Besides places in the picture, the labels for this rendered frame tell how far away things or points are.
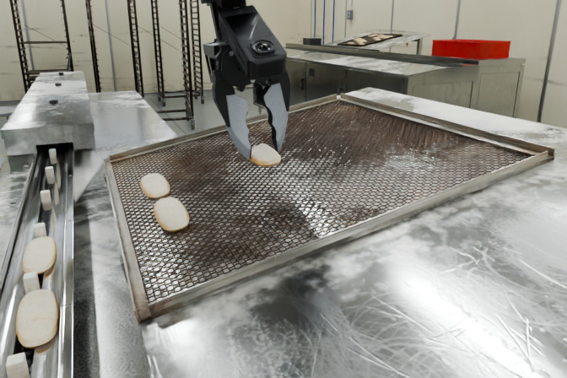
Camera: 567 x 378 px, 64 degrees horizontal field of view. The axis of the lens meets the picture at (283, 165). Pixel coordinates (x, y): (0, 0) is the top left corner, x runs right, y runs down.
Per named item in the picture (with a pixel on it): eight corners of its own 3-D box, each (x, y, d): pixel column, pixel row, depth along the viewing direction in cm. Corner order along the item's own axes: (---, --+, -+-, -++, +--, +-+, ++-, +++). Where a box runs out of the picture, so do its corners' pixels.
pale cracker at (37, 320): (17, 297, 48) (15, 288, 48) (56, 288, 50) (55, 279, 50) (14, 355, 40) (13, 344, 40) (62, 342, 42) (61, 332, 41)
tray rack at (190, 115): (138, 134, 486) (121, -48, 433) (137, 123, 540) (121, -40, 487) (195, 130, 503) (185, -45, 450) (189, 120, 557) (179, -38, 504)
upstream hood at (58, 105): (42, 89, 205) (40, 70, 202) (85, 87, 212) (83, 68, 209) (6, 164, 96) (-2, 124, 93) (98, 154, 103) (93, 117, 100)
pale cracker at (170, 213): (150, 206, 61) (148, 198, 60) (177, 197, 62) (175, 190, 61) (164, 236, 52) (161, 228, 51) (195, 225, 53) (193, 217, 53)
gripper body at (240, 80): (261, 75, 65) (245, -14, 60) (283, 83, 57) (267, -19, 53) (209, 88, 62) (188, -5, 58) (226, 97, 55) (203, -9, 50)
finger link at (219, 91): (248, 122, 60) (245, 55, 57) (252, 125, 58) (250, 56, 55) (213, 126, 58) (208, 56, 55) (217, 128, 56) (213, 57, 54)
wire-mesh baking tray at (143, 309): (104, 164, 82) (101, 157, 81) (341, 99, 98) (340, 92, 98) (138, 325, 38) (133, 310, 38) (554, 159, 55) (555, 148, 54)
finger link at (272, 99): (283, 134, 67) (262, 75, 63) (299, 143, 61) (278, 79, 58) (264, 143, 66) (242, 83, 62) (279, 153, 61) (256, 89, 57)
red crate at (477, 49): (429, 55, 391) (431, 40, 387) (459, 54, 407) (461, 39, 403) (478, 59, 348) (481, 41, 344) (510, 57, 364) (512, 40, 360)
